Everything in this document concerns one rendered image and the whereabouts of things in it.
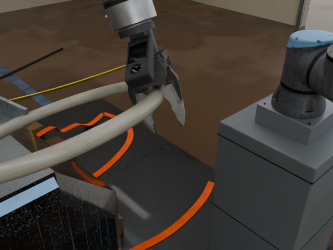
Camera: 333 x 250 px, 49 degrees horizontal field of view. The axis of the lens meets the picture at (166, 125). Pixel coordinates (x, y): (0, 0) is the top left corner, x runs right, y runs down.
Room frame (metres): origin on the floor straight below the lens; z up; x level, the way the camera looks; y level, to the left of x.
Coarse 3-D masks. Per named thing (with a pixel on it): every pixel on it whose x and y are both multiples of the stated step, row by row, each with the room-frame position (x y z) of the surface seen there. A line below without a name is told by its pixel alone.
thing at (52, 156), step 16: (80, 96) 0.87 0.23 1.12; (96, 96) 0.86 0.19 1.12; (160, 96) 0.62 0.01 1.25; (32, 112) 0.83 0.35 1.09; (48, 112) 0.84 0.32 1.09; (128, 112) 0.53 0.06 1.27; (144, 112) 0.55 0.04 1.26; (0, 128) 0.76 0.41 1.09; (16, 128) 0.79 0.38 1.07; (96, 128) 0.48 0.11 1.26; (112, 128) 0.49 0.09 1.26; (128, 128) 0.51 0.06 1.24; (64, 144) 0.45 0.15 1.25; (80, 144) 0.46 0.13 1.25; (96, 144) 0.47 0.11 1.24; (16, 160) 0.43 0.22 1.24; (32, 160) 0.43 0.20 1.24; (48, 160) 0.43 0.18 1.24; (64, 160) 0.44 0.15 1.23; (0, 176) 0.42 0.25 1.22; (16, 176) 0.42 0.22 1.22
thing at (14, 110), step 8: (0, 96) 0.90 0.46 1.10; (0, 104) 0.89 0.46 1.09; (8, 104) 0.86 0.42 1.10; (16, 104) 0.85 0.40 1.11; (0, 112) 0.89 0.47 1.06; (8, 112) 0.87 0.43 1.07; (16, 112) 0.84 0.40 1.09; (24, 112) 0.82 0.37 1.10; (0, 120) 0.84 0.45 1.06; (8, 120) 0.84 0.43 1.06
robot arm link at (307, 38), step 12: (300, 36) 1.15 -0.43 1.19; (312, 36) 1.15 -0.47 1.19; (324, 36) 1.14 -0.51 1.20; (288, 48) 1.16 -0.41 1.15; (300, 48) 1.11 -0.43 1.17; (312, 48) 1.10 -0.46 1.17; (324, 48) 1.09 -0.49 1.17; (288, 60) 1.15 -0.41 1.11; (300, 60) 1.11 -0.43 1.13; (312, 60) 1.07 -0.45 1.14; (288, 72) 1.14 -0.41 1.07; (300, 72) 1.09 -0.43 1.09; (288, 84) 1.13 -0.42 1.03; (300, 84) 1.11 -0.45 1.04
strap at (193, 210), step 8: (96, 120) 2.58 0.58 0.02; (48, 128) 2.13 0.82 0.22; (56, 128) 2.20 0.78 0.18; (64, 128) 2.29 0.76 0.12; (128, 136) 2.33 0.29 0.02; (128, 144) 2.23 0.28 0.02; (120, 152) 2.13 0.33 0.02; (112, 160) 2.03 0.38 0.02; (104, 168) 1.95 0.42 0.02; (96, 176) 1.86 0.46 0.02; (208, 184) 1.78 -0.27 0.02; (208, 192) 1.70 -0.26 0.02; (200, 200) 1.63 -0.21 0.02; (192, 208) 1.57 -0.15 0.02; (184, 216) 1.50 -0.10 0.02; (176, 224) 1.44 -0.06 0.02; (168, 232) 1.39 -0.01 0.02; (152, 240) 1.33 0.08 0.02; (160, 240) 1.33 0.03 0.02; (136, 248) 1.28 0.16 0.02; (144, 248) 1.28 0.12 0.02
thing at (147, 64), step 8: (136, 40) 0.66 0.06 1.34; (144, 40) 0.65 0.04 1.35; (152, 40) 0.67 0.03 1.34; (128, 48) 0.65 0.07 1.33; (136, 48) 0.64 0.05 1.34; (144, 48) 0.63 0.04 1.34; (152, 48) 0.65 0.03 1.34; (128, 56) 0.63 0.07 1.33; (136, 56) 0.62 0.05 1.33; (144, 56) 0.61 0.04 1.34; (152, 56) 0.62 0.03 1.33; (128, 64) 0.60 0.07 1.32; (136, 64) 0.58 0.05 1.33; (144, 64) 0.58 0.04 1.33; (152, 64) 0.60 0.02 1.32; (128, 72) 0.58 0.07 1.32; (136, 72) 0.57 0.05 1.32; (144, 72) 0.56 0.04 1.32; (152, 72) 0.58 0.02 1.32; (128, 80) 0.56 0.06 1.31; (136, 80) 0.56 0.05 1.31; (144, 80) 0.56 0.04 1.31; (152, 80) 0.57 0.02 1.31
